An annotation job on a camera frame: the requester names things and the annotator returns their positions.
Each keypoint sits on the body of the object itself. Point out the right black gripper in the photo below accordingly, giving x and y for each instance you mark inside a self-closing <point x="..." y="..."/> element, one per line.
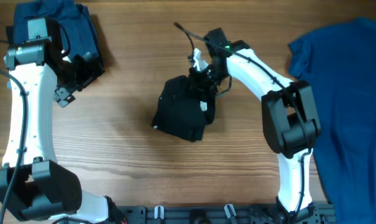
<point x="199" y="78"/>

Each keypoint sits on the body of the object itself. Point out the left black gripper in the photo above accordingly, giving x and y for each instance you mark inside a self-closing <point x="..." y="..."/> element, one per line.
<point x="82" y="73"/>

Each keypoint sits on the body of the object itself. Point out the black t-shirt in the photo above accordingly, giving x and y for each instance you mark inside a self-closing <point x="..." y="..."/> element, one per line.
<point x="180" y="113"/>

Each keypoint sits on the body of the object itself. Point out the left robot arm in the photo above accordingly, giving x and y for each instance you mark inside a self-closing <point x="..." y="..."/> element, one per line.
<point x="33" y="185"/>

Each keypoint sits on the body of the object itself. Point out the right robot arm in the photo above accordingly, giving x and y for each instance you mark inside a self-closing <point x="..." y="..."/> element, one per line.
<point x="290" y="119"/>

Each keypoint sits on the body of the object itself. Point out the folded blue denim shirt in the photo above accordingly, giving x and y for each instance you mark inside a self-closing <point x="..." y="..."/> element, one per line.
<point x="80" y="34"/>

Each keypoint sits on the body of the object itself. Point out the blue t-shirt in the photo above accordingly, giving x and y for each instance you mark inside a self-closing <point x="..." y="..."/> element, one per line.
<point x="339" y="62"/>

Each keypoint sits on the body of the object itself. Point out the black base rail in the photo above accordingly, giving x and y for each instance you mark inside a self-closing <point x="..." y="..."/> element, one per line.
<point x="252" y="214"/>

